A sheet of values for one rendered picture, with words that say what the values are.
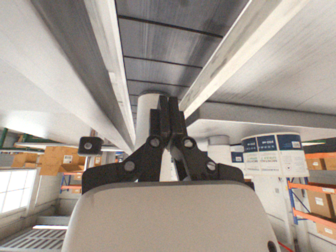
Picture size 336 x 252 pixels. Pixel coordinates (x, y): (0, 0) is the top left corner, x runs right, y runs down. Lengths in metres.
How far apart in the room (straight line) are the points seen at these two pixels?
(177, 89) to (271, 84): 0.21
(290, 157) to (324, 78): 0.29
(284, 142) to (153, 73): 0.51
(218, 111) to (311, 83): 0.18
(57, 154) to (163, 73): 2.15
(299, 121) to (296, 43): 0.32
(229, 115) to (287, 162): 0.29
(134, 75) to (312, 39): 0.23
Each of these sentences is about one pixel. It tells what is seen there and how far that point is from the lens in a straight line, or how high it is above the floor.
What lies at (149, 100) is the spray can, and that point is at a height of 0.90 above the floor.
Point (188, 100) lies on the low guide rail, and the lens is 0.16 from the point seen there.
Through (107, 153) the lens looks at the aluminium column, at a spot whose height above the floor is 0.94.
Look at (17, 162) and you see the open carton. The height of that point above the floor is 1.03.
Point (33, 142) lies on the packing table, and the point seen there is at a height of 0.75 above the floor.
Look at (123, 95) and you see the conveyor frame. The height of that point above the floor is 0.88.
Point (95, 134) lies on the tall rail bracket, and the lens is 0.24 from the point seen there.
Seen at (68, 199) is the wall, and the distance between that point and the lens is 9.71.
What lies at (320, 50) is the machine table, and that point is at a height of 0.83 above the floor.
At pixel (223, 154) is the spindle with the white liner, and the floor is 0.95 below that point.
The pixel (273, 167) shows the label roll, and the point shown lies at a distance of 0.57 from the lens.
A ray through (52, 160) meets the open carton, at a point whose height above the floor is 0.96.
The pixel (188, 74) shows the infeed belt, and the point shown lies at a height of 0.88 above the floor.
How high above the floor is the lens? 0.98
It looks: 15 degrees down
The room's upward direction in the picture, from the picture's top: 180 degrees counter-clockwise
